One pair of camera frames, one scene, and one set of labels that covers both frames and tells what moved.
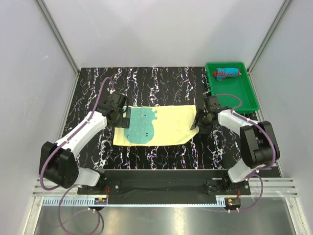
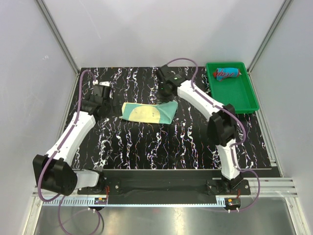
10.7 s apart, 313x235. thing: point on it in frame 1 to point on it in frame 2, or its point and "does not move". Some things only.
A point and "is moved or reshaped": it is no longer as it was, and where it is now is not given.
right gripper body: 204,122 to 163,96
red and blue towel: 227,73 does not move
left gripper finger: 124,122 to 117,105
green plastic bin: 232,79 does not move
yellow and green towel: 158,125 is moved or reshaped
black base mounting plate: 164,187 does not move
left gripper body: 114,123 to 108,107
